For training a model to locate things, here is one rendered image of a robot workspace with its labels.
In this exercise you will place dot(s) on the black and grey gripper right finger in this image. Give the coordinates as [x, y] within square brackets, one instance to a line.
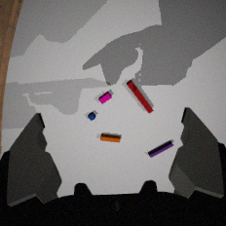
[198, 171]

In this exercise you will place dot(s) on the magenta rod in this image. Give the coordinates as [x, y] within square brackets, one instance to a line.
[105, 97]

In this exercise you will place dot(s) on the purple rod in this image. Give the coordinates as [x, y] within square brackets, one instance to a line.
[160, 149]

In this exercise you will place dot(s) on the red rod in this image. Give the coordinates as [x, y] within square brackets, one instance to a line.
[139, 96]

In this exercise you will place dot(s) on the small blue cube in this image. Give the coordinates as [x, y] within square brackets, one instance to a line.
[91, 116]

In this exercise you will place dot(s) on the orange rod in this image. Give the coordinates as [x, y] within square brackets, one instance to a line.
[110, 137]

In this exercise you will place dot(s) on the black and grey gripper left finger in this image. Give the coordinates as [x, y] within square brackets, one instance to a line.
[29, 176]

